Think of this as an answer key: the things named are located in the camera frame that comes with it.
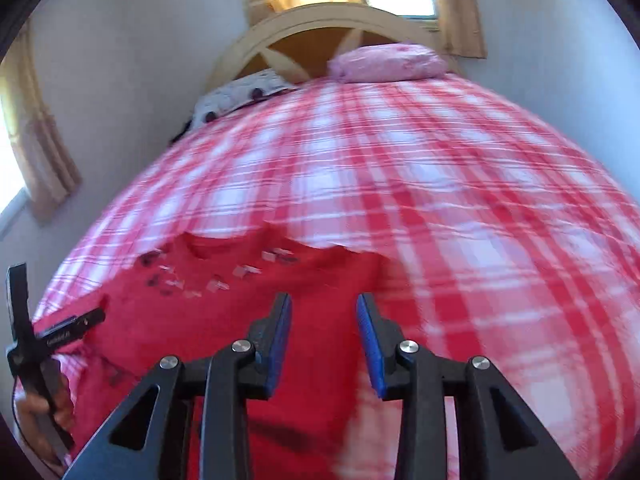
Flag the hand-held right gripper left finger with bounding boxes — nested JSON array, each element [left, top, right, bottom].
[[62, 291, 293, 480]]

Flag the red white plaid blanket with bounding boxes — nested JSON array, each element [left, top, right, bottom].
[[30, 72, 640, 480]]

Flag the side window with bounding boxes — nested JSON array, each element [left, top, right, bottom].
[[0, 110, 31, 231]]

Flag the pink pillow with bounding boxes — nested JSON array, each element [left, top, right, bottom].
[[327, 43, 448, 83]]

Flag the cream arched wooden headboard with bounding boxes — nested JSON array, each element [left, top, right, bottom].
[[205, 2, 461, 96]]

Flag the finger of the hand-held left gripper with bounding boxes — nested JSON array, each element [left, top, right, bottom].
[[34, 307, 107, 349]]

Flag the white patterned pillow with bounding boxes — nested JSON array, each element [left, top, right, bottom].
[[192, 67, 298, 128]]

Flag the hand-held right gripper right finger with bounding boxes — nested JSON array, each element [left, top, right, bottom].
[[355, 292, 581, 480]]

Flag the person's left hand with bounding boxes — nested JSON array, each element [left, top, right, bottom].
[[14, 355, 76, 461]]

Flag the red printed shirt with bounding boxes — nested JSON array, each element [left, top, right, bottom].
[[32, 232, 401, 480]]

